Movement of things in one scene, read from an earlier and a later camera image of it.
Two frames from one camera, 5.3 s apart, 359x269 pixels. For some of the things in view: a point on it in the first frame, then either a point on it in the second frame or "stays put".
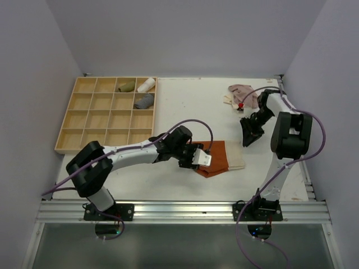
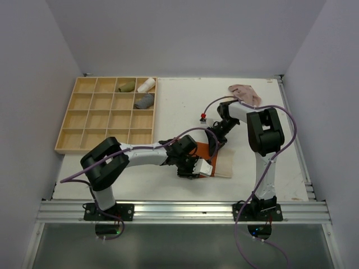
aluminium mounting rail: x=182 y=211 stays put
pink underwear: x=240 y=91 stays put
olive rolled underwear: x=127 y=87 stays put
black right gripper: x=251 y=134 to x=212 y=140
